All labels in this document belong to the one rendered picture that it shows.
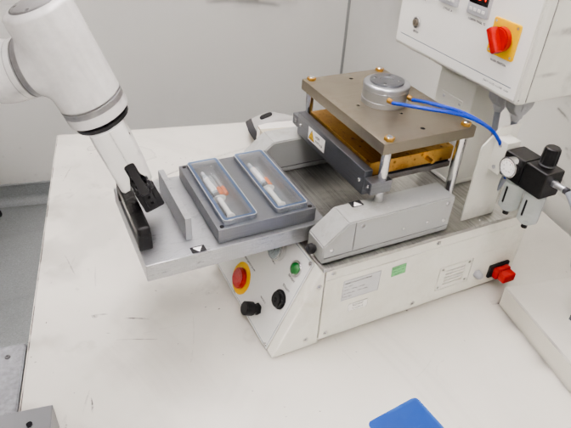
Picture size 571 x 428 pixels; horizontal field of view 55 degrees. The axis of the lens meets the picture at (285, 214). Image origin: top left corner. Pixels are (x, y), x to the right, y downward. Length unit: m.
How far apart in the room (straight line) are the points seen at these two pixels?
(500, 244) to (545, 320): 0.16
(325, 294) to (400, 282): 0.16
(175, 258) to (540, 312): 0.66
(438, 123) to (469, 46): 0.15
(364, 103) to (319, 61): 1.68
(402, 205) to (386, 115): 0.15
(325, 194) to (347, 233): 0.19
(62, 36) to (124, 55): 1.77
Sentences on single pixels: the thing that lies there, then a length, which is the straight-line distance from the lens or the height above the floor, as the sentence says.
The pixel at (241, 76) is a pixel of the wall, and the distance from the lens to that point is 2.56.
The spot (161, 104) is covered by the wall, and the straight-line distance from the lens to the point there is 2.56.
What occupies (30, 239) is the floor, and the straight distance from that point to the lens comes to 2.57.
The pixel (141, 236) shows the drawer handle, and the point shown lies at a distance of 0.82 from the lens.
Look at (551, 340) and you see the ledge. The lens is 1.07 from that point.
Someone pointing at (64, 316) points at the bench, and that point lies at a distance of 1.08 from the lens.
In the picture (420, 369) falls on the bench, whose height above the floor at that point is 0.75.
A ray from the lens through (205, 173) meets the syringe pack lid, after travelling 0.94.
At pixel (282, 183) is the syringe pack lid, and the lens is 0.91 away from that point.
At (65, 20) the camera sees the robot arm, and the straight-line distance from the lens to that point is 0.71.
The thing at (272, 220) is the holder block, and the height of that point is 0.99.
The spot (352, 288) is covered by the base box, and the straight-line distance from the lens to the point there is 0.93.
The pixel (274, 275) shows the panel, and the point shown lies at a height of 0.85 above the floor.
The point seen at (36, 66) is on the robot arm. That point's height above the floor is 1.24.
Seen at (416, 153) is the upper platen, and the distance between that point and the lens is 0.94.
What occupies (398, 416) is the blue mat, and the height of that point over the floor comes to 0.75.
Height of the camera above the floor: 1.49
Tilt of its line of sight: 35 degrees down
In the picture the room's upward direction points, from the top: 4 degrees clockwise
